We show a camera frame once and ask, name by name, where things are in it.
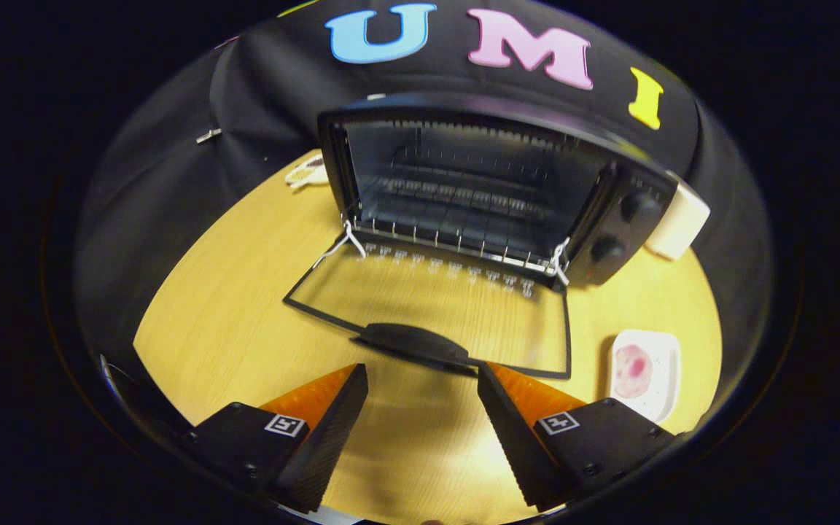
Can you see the white square plate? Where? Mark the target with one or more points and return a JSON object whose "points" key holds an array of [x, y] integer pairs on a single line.
{"points": [[664, 372]]}

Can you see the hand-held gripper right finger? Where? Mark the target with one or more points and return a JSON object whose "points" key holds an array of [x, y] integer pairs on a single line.
{"points": [[511, 437]]}

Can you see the white pop-up toaster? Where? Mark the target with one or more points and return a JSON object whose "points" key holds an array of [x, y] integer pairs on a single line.
{"points": [[675, 222]]}

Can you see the silver metal clip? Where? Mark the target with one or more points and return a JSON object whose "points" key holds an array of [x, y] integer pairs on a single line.
{"points": [[208, 135]]}

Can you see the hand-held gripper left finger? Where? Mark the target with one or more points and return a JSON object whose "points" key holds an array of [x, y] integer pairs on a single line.
{"points": [[332, 437]]}

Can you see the pink round food slice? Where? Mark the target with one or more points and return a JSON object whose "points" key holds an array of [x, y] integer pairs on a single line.
{"points": [[634, 370]]}

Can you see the black toaster oven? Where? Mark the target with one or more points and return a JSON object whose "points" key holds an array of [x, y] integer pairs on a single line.
{"points": [[613, 222]]}

